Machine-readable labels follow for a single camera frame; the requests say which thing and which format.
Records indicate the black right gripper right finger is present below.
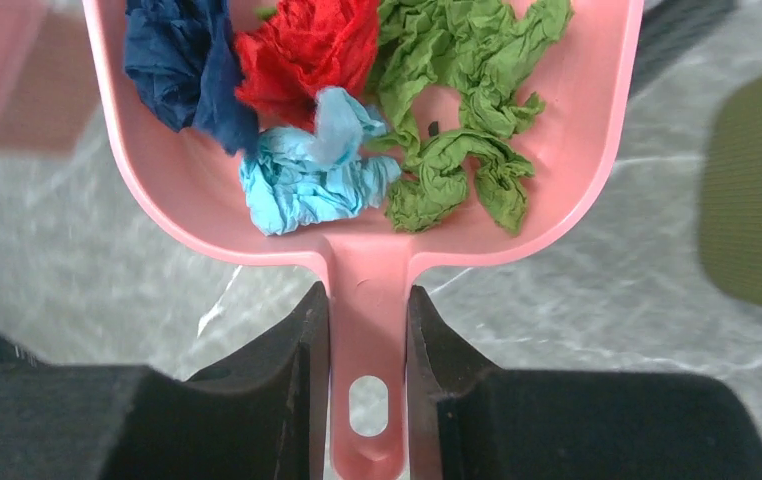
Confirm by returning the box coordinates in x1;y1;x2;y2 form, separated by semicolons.
406;287;762;479

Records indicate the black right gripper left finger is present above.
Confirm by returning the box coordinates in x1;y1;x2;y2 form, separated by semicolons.
0;283;329;479

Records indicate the pink plastic dustpan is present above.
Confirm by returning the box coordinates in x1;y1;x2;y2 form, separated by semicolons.
84;1;644;479

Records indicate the pink hand brush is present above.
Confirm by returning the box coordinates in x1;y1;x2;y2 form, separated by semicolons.
0;1;99;155

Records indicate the teal paper scrap centre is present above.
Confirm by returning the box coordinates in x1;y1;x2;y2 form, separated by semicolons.
239;87;401;236

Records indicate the green paper scrap under dustpan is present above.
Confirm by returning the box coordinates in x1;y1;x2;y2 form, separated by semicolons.
385;128;535;236

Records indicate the blue paper scrap left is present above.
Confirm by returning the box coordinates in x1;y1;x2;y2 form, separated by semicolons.
123;0;259;156

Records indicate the olive green mesh wastebasket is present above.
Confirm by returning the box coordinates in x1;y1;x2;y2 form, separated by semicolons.
697;76;762;307

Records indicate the red paper scrap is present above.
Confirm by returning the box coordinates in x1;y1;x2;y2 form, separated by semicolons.
234;0;379;130

